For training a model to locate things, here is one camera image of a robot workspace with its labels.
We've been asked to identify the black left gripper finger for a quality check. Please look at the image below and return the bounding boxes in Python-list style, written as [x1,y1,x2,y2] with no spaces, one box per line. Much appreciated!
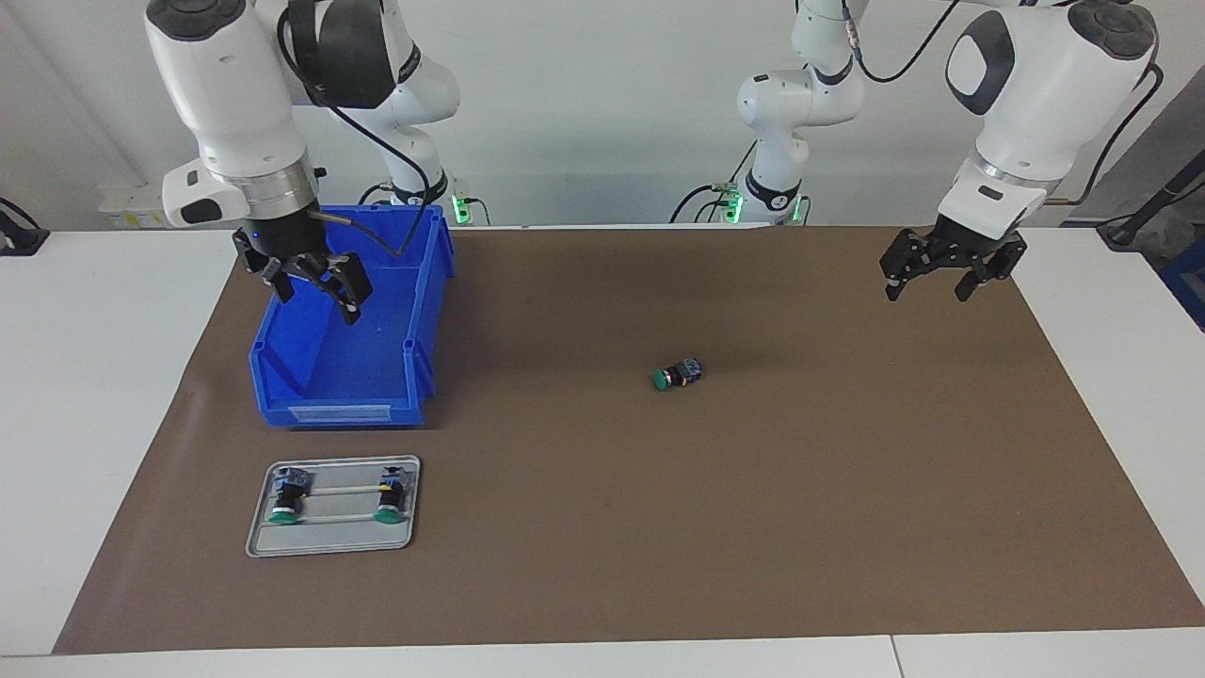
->
[880,231,935,302]
[956,235,1029,302]

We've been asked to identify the green push button white base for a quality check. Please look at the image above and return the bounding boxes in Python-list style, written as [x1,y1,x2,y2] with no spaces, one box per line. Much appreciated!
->
[652,358,705,393]

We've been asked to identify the green push button blue base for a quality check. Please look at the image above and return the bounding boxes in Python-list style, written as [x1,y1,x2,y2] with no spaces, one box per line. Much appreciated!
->
[267,467,313,526]

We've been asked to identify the blue plastic storage bin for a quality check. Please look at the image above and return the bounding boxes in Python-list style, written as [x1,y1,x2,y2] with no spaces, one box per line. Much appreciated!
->
[249,205,458,431]

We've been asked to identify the black stand pole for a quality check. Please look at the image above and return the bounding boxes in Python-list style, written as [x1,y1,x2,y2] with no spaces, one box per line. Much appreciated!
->
[1097,151,1205,250]

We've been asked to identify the blue crate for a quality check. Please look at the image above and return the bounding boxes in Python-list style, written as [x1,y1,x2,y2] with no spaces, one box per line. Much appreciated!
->
[1160,235,1205,332]

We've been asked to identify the silver metal tray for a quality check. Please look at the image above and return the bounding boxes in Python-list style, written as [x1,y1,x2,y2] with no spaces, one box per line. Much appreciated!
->
[246,456,422,558]

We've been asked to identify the brown table mat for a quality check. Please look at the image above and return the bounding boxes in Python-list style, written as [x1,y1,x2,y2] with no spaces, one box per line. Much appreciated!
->
[52,226,1205,655]

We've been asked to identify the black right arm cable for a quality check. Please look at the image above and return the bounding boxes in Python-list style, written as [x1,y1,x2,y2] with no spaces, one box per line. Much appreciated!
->
[278,0,443,257]

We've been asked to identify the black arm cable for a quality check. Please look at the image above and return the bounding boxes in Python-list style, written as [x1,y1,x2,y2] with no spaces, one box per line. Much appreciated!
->
[841,0,1165,206]
[278,0,443,257]

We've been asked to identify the black right base cables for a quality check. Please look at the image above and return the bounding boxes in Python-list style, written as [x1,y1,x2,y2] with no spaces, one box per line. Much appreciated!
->
[358,179,492,227]

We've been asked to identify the black base cables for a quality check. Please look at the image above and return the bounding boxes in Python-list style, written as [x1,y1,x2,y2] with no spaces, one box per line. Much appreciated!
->
[358,179,492,227]
[670,141,762,225]

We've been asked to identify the white wall socket box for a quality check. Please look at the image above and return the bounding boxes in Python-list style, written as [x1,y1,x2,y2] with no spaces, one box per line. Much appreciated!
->
[97,182,205,230]

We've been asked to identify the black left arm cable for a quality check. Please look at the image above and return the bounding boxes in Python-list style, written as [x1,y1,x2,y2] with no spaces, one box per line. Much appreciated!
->
[841,0,1165,206]

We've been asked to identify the green push button yellow ring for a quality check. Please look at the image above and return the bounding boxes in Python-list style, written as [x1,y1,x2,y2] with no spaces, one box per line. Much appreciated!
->
[372,465,409,525]

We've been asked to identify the black left base cables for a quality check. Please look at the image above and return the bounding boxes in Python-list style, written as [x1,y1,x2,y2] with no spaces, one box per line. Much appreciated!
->
[670,141,762,225]

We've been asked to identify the black clamp mount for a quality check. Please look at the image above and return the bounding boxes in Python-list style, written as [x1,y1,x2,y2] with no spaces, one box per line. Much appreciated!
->
[0,198,50,257]

